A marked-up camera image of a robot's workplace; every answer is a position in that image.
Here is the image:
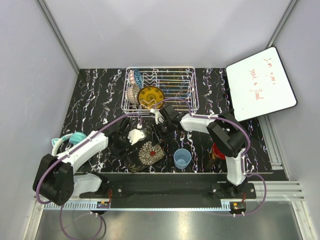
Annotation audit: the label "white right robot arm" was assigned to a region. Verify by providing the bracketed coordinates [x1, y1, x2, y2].
[150, 105, 250, 199]

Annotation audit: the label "white wire dish rack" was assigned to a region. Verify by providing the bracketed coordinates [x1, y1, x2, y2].
[121, 66, 199, 117]

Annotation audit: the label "blue red patterned bowl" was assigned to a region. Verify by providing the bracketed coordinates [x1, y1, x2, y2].
[128, 69, 143, 89]

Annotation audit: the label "black floral square plate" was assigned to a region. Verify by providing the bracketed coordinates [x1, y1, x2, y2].
[125, 129, 165, 173]

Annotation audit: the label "light blue plastic cup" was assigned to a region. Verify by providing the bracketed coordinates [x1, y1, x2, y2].
[173, 148, 192, 170]

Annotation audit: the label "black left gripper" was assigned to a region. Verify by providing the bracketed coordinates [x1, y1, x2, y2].
[112, 128, 138, 160]

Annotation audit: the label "white whiteboard with red writing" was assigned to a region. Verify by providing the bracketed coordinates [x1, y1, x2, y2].
[225, 46, 298, 122]

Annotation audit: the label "red black lacquer bowl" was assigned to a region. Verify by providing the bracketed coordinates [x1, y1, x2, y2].
[209, 143, 226, 161]

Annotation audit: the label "teal cat ear headphones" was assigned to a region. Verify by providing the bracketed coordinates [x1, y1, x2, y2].
[51, 132, 87, 156]

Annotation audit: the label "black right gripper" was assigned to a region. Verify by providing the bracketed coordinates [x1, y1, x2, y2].
[150, 120, 174, 148]

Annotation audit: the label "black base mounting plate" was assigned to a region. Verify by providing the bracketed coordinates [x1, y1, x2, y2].
[80, 172, 257, 210]

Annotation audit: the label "aluminium rail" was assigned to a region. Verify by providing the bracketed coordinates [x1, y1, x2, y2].
[33, 179, 306, 210]

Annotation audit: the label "yellow patterned plate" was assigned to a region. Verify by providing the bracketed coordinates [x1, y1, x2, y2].
[137, 85, 165, 110]

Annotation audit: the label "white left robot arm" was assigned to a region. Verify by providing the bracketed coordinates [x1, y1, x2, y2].
[32, 115, 146, 206]

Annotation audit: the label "beige red patterned bowl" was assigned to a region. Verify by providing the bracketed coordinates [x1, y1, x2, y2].
[126, 84, 140, 105]

